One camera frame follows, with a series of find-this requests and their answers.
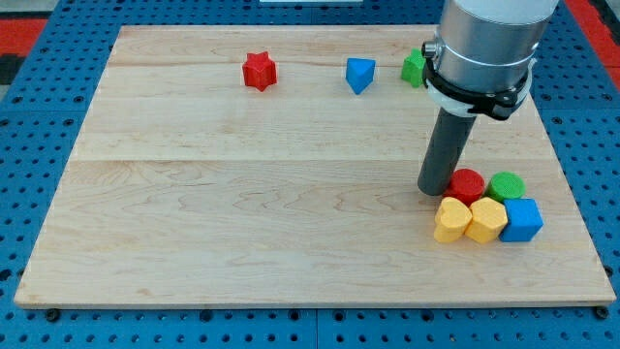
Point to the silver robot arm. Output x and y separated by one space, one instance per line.
481 57

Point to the red star block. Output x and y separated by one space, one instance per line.
259 70

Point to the green star block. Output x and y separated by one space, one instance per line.
412 68

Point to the wooden board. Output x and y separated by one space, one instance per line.
187 189

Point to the blue triangle block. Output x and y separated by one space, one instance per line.
359 73

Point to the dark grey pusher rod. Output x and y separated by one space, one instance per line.
448 139

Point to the yellow heart block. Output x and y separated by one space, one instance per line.
451 220

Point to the red cylinder block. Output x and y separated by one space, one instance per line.
465 185

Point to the yellow hexagon block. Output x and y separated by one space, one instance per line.
489 218

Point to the green cylinder block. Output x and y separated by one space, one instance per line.
505 185

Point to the blue cube block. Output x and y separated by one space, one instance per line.
524 220

